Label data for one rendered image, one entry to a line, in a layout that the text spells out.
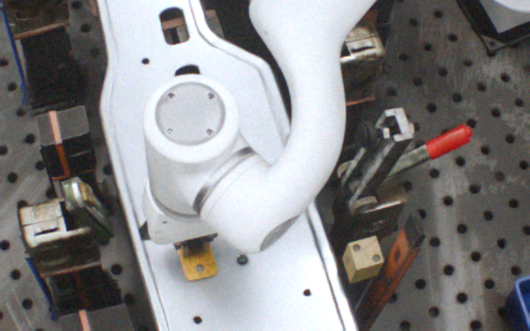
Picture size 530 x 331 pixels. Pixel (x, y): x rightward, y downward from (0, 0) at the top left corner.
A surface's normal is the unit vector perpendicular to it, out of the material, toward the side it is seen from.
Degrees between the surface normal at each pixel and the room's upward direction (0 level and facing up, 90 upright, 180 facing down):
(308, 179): 60
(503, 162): 0
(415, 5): 0
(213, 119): 6
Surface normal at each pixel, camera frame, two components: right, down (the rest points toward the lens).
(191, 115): 0.06, -0.40
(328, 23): 0.35, 0.51
